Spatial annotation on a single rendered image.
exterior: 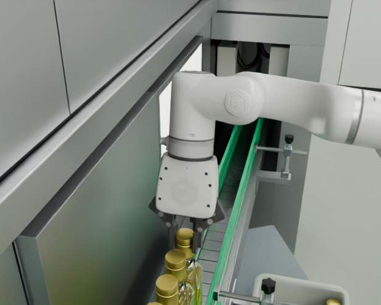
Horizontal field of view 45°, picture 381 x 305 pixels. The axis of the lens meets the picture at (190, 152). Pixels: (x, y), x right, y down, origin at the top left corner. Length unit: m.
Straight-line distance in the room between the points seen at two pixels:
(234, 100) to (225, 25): 0.93
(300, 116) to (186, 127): 0.19
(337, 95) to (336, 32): 3.72
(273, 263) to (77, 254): 0.79
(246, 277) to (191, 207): 0.60
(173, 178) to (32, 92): 0.28
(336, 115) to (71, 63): 0.38
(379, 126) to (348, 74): 3.84
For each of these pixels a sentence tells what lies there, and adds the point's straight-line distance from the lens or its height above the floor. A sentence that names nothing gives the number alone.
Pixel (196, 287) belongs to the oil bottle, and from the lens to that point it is 0.85.
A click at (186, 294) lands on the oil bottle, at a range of 0.81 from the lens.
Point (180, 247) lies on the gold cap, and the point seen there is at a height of 1.15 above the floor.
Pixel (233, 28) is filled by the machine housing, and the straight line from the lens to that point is 1.59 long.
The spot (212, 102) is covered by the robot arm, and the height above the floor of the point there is 1.40.
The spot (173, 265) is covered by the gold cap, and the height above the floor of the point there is 1.16.
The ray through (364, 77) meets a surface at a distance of 4.56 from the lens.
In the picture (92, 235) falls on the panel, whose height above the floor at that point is 1.22.
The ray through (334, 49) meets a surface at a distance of 4.46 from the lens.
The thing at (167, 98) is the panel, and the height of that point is 1.27.
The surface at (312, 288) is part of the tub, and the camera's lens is 1.22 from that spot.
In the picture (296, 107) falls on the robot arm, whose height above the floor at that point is 1.37.
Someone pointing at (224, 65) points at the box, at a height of 1.11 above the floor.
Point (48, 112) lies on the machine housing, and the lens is 0.63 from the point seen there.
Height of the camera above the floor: 1.68
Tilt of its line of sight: 30 degrees down
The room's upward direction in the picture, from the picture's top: straight up
